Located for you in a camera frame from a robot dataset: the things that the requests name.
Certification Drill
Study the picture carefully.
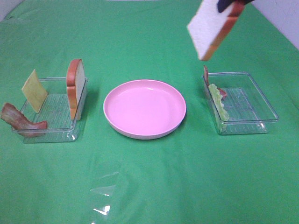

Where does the green tablecloth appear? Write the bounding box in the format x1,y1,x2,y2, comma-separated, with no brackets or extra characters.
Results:
0,0,299,224

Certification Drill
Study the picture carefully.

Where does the clear plastic tray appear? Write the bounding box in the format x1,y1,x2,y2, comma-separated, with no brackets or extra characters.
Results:
11,77,88,143
204,72,279,135

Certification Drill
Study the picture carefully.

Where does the bacon strip from tray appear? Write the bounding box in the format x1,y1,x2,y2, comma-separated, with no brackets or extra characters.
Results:
203,65,227,99

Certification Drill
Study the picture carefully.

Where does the upright bread slice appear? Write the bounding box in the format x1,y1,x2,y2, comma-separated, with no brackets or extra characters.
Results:
66,59,85,120

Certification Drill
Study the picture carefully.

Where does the pink round plate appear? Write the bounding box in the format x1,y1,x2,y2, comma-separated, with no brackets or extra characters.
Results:
103,79,186,140

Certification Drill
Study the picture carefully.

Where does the clear right plastic tray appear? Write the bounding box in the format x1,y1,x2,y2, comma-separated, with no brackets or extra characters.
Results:
204,72,279,135

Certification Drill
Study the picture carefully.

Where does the clear plastic wrap sheet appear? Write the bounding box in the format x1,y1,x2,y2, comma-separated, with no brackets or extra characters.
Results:
89,171,119,218

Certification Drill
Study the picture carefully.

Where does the green lettuce leaf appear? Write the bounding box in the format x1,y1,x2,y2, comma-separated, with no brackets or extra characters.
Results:
208,84,229,133

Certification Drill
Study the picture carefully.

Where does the white bread slice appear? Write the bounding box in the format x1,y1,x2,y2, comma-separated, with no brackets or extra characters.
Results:
187,0,244,61

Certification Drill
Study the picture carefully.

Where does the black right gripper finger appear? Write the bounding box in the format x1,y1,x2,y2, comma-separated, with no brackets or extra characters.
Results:
242,0,254,5
217,0,234,13

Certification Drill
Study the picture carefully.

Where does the clear left plastic tray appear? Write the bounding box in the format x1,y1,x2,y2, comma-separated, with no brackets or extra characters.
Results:
11,77,88,143

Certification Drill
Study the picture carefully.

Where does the bacon strip on left tray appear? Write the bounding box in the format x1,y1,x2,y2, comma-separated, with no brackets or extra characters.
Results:
0,103,48,130

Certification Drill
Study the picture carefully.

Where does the yellow cheese slice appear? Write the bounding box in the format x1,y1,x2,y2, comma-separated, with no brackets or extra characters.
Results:
21,69,48,113

